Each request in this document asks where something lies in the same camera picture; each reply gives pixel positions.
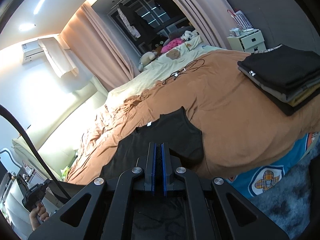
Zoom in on pink cloth on bed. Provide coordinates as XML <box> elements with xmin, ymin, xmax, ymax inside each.
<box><xmin>161</xmin><ymin>38</ymin><xmax>184</xmax><ymax>54</ymax></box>

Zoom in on stack of folded clothes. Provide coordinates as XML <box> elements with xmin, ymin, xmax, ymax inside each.
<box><xmin>237</xmin><ymin>44</ymin><xmax>319</xmax><ymax>116</ymax></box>

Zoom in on white plush toy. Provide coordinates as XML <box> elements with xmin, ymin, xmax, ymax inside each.
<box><xmin>138</xmin><ymin>51</ymin><xmax>157</xmax><ymax>72</ymax></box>

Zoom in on black and white plush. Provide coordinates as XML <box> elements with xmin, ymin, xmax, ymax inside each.
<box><xmin>181</xmin><ymin>30</ymin><xmax>197</xmax><ymax>41</ymax></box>

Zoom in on black cables on bed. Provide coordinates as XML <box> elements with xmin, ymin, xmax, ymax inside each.
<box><xmin>162</xmin><ymin>58</ymin><xmax>205</xmax><ymax>86</ymax></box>

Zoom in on brown bed blanket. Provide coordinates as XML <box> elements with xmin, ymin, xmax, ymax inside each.
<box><xmin>65</xmin><ymin>50</ymin><xmax>319</xmax><ymax>185</ymax></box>

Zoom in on pink curtain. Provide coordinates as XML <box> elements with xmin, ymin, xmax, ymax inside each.
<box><xmin>173</xmin><ymin>0</ymin><xmax>236</xmax><ymax>49</ymax></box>
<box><xmin>60</xmin><ymin>3</ymin><xmax>139</xmax><ymax>91</ymax></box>

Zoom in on pink white striped bag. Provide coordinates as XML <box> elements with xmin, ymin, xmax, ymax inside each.
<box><xmin>227</xmin><ymin>10</ymin><xmax>254</xmax><ymax>30</ymax></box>

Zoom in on cream hanging garment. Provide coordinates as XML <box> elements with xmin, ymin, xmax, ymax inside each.
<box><xmin>38</xmin><ymin>37</ymin><xmax>79</xmax><ymax>78</ymax></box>

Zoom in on black sleeveless shirt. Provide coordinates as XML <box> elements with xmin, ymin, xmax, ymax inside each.
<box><xmin>100</xmin><ymin>107</ymin><xmax>204</xmax><ymax>179</ymax></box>

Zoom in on dark hanging clothes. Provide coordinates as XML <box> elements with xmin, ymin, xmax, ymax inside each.
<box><xmin>119</xmin><ymin>3</ymin><xmax>157</xmax><ymax>44</ymax></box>

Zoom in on person's left hand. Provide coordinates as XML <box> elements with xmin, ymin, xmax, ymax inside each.
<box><xmin>29</xmin><ymin>203</ymin><xmax>49</xmax><ymax>231</ymax></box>

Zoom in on right pink curtain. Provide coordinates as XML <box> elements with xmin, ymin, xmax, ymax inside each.
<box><xmin>173</xmin><ymin>0</ymin><xmax>236</xmax><ymax>49</ymax></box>

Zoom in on cream padded headboard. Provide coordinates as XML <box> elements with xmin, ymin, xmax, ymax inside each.
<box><xmin>26</xmin><ymin>77</ymin><xmax>108</xmax><ymax>181</ymax></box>

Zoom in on bear print pillow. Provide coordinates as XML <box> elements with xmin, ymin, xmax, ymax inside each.
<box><xmin>143</xmin><ymin>35</ymin><xmax>203</xmax><ymax>70</ymax></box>

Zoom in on white bedside nightstand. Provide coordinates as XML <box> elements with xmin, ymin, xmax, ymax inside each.
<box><xmin>227</xmin><ymin>29</ymin><xmax>266</xmax><ymax>53</ymax></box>

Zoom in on left pink curtain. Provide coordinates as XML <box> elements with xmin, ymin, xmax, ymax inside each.
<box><xmin>60</xmin><ymin>3</ymin><xmax>139</xmax><ymax>91</ymax></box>

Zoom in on blue patterned bed sheet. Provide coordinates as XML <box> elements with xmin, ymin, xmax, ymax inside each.
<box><xmin>226</xmin><ymin>132</ymin><xmax>319</xmax><ymax>198</ymax></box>

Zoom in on white air conditioner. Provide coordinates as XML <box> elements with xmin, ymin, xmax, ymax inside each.
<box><xmin>22</xmin><ymin>37</ymin><xmax>60</xmax><ymax>64</ymax></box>

